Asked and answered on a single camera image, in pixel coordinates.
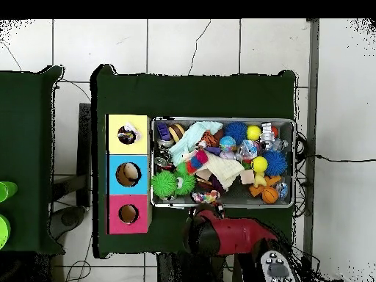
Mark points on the small colourful dotted cloth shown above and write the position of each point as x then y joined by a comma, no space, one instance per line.
130,130

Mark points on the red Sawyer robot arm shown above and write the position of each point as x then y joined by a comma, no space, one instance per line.
241,235

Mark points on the clear mesh bin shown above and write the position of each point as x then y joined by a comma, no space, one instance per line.
249,201

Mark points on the wooden box with three holes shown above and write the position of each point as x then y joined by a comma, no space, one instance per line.
114,223

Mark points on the mint green cloth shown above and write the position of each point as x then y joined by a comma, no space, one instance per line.
191,138

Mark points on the green spiky rubber ball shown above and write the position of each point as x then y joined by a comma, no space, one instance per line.
164,183

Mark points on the cream ribbed cloth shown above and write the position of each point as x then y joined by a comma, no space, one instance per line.
224,170

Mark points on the blue globe ball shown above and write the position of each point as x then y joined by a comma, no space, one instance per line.
227,143

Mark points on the blue spiky rubber ball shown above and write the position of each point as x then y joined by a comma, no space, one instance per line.
236,132

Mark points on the yellow foam ball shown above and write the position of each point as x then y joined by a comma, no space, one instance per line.
259,164

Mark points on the white toy robot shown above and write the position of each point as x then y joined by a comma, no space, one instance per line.
267,135

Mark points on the orange toy basketball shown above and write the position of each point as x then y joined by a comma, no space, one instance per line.
269,195

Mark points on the grey rounded object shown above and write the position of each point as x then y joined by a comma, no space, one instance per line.
67,220

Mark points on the dark green side table cloth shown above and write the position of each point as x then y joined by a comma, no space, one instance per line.
29,117

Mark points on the green plastic cup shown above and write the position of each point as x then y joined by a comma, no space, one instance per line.
7,191

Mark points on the green round plastic object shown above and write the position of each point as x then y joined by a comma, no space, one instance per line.
3,232

